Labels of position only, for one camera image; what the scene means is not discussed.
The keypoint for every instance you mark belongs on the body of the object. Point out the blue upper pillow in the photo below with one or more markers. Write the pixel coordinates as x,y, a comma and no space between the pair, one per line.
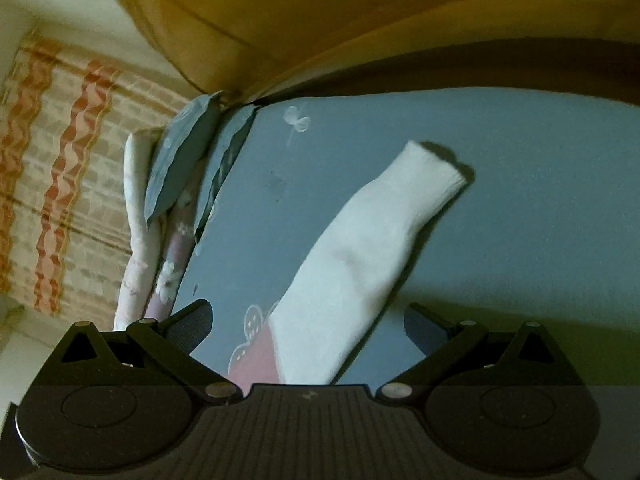
182,144

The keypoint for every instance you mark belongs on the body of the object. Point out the mauve floral folded quilt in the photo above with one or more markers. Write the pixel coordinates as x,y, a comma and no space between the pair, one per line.
177,248

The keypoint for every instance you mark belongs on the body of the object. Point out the blue floral bed sheet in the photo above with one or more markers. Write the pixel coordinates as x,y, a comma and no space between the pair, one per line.
547,230

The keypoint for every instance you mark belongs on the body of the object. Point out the beige patterned curtain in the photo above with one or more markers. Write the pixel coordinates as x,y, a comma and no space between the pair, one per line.
66,114

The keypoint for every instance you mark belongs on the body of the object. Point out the pink and white knit sweater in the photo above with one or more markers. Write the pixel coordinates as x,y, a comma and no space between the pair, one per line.
344,282

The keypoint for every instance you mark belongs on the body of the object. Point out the pink floral folded quilt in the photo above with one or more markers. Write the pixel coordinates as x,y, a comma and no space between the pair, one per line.
145,239

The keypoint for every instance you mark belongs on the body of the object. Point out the blue pillow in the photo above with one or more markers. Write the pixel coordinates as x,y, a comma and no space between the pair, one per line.
182,144
228,141

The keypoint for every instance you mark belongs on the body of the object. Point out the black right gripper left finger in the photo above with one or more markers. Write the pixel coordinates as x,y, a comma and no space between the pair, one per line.
114,400

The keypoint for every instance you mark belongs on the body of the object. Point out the wooden headboard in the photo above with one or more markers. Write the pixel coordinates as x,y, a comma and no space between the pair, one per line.
253,48

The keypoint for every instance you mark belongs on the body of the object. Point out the blue lower pillow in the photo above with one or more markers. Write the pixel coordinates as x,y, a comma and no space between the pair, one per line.
228,141

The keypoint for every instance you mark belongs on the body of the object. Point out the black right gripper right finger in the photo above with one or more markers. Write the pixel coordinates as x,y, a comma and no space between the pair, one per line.
498,402

